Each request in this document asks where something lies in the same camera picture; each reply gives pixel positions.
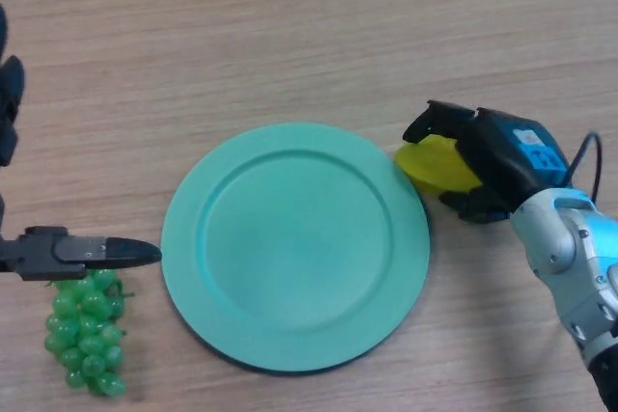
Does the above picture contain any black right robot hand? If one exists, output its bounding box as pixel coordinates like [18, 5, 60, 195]
[402, 99, 574, 225]

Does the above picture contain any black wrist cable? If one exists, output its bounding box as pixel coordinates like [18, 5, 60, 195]
[567, 131, 604, 204]

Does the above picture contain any yellow starfruit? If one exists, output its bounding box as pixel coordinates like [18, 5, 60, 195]
[393, 134, 484, 199]

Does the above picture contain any green round plate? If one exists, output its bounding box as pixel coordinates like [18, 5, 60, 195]
[160, 122, 431, 374]

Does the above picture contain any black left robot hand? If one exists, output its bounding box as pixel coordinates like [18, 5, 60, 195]
[0, 4, 163, 282]

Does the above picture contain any green grape bunch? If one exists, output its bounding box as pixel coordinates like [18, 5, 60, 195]
[43, 269, 136, 398]

